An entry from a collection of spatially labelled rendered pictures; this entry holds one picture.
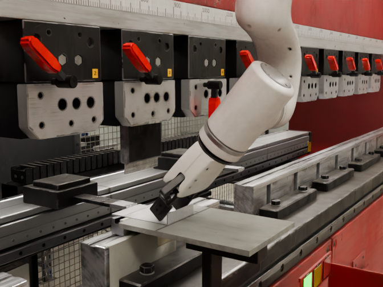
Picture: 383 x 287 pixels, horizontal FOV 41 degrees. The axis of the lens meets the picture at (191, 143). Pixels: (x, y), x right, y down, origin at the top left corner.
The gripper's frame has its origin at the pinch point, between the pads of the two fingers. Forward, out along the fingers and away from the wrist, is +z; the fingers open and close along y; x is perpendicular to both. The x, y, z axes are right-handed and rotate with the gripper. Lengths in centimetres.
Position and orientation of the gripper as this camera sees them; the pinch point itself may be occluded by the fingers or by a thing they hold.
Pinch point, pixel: (170, 205)
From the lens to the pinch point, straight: 95.9
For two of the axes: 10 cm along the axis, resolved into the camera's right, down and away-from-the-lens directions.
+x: 6.3, 7.0, -3.2
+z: -5.4, 7.0, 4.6
